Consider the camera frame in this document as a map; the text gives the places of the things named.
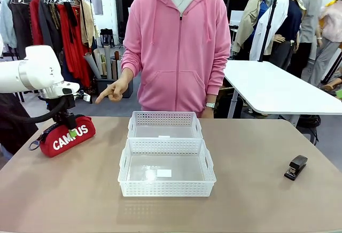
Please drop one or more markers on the black tripod pole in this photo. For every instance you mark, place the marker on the black tripod pole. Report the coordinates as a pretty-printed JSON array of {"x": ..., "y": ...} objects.
[{"x": 268, "y": 30}]

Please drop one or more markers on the brown paper roll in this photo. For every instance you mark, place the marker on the brown paper roll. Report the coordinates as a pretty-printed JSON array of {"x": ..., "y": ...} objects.
[{"x": 116, "y": 63}]

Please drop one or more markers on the white perforated plastic basket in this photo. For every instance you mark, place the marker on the white perforated plastic basket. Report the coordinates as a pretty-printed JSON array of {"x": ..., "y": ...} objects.
[
  {"x": 165, "y": 189},
  {"x": 165, "y": 118}
]

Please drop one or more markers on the person's left hand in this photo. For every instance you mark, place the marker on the person's left hand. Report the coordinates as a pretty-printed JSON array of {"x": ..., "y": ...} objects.
[{"x": 208, "y": 112}]

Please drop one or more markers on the dark brown hanging coat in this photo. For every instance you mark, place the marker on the dark brown hanging coat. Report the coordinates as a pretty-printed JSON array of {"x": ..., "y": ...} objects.
[{"x": 22, "y": 24}]

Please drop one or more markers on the dark grey hanging jacket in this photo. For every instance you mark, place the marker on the dark grey hanging jacket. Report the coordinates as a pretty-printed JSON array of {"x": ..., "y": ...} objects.
[{"x": 48, "y": 22}]

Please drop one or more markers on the white background table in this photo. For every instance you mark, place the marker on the white background table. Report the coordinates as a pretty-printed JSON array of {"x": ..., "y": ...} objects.
[{"x": 275, "y": 88}]

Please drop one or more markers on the white board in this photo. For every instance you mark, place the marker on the white board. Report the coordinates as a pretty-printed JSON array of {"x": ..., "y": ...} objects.
[{"x": 236, "y": 18}]

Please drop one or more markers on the green item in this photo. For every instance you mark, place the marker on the green item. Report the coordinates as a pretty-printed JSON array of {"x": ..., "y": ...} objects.
[{"x": 339, "y": 94}]

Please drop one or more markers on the mannequin in navy shirt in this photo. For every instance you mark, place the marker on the mannequin in navy shirt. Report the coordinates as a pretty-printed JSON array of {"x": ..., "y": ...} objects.
[{"x": 294, "y": 22}]

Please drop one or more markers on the black storage bin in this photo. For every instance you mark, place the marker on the black storage bin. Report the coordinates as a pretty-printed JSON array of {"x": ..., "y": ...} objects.
[{"x": 102, "y": 87}]

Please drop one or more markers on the beige paper roll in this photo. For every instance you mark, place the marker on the beige paper roll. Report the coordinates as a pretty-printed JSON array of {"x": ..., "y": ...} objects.
[{"x": 97, "y": 59}]

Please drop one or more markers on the red hanging garment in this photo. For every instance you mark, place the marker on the red hanging garment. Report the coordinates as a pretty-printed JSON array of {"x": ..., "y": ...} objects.
[{"x": 36, "y": 22}]

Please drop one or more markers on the dark cloth cover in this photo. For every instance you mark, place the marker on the dark cloth cover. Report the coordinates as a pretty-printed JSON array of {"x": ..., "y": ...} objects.
[{"x": 13, "y": 131}]

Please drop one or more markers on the silver wristwatch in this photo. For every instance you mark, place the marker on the silver wristwatch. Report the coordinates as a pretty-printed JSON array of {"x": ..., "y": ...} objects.
[{"x": 210, "y": 105}]

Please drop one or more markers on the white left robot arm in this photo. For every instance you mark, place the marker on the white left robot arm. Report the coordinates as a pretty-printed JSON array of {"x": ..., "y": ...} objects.
[{"x": 37, "y": 64}]

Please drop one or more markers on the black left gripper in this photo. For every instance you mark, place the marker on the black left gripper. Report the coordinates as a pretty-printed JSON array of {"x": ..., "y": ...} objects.
[{"x": 64, "y": 106}]

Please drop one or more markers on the red Campus zipper pouch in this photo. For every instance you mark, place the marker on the red Campus zipper pouch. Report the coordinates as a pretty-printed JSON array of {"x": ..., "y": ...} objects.
[{"x": 82, "y": 142}]

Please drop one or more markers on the tall grey paper roll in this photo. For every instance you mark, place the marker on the tall grey paper roll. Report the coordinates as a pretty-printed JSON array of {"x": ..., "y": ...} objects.
[{"x": 107, "y": 62}]

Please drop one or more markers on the person's right hand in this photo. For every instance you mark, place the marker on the person's right hand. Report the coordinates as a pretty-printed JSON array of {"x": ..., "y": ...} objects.
[{"x": 118, "y": 90}]

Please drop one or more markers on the black stapler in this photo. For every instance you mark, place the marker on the black stapler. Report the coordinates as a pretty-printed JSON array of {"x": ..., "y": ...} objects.
[{"x": 296, "y": 166}]

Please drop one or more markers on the slanted grey paper roll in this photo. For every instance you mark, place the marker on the slanted grey paper roll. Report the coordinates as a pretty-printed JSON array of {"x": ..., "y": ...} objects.
[{"x": 92, "y": 66}]

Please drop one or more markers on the person's right forearm pink sleeve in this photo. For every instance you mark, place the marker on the person's right forearm pink sleeve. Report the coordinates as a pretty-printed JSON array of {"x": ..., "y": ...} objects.
[{"x": 131, "y": 62}]

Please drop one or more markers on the mannequin in beige coat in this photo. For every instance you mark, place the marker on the mannequin in beige coat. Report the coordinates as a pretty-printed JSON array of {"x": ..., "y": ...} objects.
[{"x": 249, "y": 22}]

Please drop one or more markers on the mannequin in white coat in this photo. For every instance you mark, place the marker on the mannequin in white coat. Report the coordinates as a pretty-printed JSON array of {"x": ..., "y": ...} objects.
[{"x": 278, "y": 22}]

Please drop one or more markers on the black stool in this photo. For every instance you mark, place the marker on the black stool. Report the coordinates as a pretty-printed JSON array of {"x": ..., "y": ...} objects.
[{"x": 107, "y": 38}]

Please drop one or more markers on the black clothes rack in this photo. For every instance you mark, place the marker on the black clothes rack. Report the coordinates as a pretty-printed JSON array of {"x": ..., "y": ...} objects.
[{"x": 85, "y": 56}]

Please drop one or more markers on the light blue hanging jacket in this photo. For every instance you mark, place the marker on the light blue hanging jacket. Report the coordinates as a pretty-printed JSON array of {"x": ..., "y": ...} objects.
[{"x": 6, "y": 22}]

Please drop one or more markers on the beige hanging garment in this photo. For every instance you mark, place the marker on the beige hanging garment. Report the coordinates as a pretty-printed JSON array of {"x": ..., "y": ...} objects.
[{"x": 86, "y": 22}]

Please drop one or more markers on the black hanging scarf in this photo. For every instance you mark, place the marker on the black hanging scarf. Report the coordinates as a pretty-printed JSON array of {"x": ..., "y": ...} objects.
[{"x": 70, "y": 22}]

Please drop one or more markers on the white label sticker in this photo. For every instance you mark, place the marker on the white label sticker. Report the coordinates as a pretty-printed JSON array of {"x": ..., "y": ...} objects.
[{"x": 164, "y": 173}]

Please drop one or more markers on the person's left forearm pink sleeve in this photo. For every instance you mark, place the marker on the person's left forearm pink sleeve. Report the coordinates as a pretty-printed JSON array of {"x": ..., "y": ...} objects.
[{"x": 217, "y": 78}]

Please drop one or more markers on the background person in grey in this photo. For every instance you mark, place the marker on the background person in grey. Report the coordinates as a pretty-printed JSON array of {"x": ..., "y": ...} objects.
[{"x": 315, "y": 24}]

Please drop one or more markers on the black bag under table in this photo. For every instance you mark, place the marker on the black bag under table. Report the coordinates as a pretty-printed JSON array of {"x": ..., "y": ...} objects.
[{"x": 308, "y": 126}]

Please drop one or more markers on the long red hanging dress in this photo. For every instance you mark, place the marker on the long red hanging dress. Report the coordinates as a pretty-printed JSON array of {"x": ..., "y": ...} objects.
[{"x": 76, "y": 56}]

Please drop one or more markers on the person in pink hoodie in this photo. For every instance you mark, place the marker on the person in pink hoodie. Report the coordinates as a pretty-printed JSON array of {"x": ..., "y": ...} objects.
[{"x": 176, "y": 56}]

